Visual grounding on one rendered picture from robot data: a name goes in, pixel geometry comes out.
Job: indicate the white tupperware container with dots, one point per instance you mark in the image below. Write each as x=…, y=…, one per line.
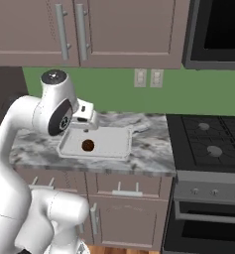
x=112, y=142

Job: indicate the brown round food item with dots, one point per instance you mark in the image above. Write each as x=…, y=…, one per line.
x=88, y=146

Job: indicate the black gas hob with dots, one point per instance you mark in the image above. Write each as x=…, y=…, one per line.
x=205, y=142

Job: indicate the taupe wall cupboard door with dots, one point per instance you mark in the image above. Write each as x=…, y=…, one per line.
x=132, y=29
x=23, y=29

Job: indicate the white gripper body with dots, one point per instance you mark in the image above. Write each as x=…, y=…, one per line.
x=86, y=122

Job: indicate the taupe base cupboard door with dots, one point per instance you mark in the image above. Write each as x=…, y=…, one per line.
x=132, y=221

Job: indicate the black and grey microwave oven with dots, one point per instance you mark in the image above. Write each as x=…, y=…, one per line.
x=218, y=33

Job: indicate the dark fridge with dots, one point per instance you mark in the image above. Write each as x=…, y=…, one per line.
x=3, y=89

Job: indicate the white wall switch plate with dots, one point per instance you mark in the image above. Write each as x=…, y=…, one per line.
x=140, y=78
x=156, y=78

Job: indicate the taupe drawer front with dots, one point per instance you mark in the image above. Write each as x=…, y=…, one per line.
x=152, y=185
x=64, y=180

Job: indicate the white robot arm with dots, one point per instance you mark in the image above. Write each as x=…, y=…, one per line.
x=13, y=185

